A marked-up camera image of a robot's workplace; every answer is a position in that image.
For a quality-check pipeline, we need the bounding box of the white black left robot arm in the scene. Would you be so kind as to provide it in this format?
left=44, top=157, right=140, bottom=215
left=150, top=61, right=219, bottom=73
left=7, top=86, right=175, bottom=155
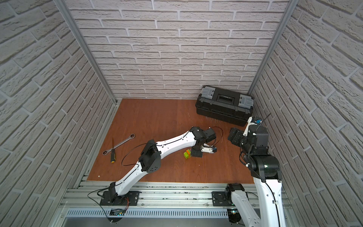
left=107, top=127, right=216, bottom=204

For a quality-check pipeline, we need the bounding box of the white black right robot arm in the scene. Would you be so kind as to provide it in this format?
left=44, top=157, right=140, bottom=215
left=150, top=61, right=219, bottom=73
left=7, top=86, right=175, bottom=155
left=225, top=124, right=286, bottom=227

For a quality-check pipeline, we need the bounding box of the black plastic toolbox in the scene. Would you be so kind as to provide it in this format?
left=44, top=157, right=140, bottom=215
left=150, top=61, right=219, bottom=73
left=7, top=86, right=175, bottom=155
left=195, top=85, right=254, bottom=126

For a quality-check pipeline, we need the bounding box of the silver ratchet wrench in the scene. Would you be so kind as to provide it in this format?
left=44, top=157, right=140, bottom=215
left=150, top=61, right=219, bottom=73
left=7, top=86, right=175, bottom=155
left=102, top=134, right=136, bottom=156

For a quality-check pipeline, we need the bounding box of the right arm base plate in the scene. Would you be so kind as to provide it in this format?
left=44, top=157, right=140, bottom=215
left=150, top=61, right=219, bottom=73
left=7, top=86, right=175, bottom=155
left=211, top=191, right=234, bottom=207

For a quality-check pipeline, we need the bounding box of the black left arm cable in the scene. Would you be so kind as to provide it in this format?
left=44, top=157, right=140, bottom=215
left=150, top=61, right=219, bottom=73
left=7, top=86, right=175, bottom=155
left=121, top=142, right=149, bottom=167

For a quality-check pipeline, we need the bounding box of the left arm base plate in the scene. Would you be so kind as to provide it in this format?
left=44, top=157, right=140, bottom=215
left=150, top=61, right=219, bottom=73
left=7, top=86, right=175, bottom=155
left=100, top=191, right=140, bottom=206

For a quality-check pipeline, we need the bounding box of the aluminium front rail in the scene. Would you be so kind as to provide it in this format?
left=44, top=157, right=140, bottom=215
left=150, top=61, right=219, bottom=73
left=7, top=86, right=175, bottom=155
left=58, top=181, right=293, bottom=211

